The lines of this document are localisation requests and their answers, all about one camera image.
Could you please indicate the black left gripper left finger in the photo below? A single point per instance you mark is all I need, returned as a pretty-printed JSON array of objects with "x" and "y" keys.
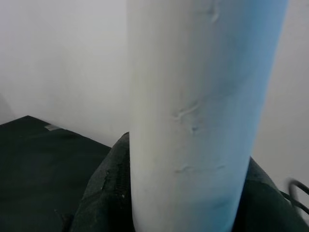
[{"x": 106, "y": 198}]

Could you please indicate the grey tape piece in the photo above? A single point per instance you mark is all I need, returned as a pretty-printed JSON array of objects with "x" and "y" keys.
[{"x": 51, "y": 127}]

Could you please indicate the white plastic table leg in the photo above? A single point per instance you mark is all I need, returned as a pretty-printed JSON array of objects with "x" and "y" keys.
[{"x": 193, "y": 84}]

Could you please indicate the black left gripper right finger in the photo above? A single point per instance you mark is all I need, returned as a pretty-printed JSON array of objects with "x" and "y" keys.
[{"x": 265, "y": 210}]

